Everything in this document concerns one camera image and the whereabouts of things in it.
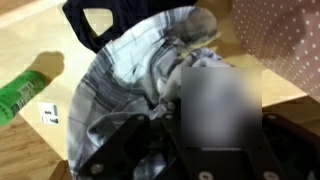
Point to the navy blue garment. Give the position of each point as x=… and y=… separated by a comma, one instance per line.
x=133, y=13

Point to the pink polka dot laundry bag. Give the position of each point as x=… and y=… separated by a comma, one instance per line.
x=276, y=33

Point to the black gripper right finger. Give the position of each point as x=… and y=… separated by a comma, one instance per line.
x=293, y=150

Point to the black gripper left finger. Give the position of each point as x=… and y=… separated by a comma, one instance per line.
x=110, y=146

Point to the grey plaid shirt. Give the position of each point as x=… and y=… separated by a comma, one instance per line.
x=126, y=66

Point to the green plastic bottle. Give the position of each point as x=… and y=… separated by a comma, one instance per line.
x=16, y=96

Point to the white barcode sticker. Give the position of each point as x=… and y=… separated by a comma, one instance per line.
x=49, y=113

